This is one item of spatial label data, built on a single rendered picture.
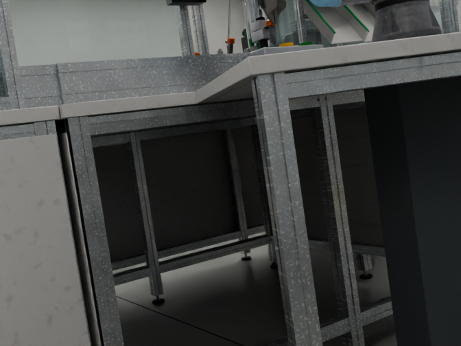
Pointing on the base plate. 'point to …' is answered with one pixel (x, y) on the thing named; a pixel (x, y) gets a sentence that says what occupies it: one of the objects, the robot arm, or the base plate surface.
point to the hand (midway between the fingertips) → (272, 20)
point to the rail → (140, 76)
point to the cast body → (258, 33)
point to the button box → (283, 49)
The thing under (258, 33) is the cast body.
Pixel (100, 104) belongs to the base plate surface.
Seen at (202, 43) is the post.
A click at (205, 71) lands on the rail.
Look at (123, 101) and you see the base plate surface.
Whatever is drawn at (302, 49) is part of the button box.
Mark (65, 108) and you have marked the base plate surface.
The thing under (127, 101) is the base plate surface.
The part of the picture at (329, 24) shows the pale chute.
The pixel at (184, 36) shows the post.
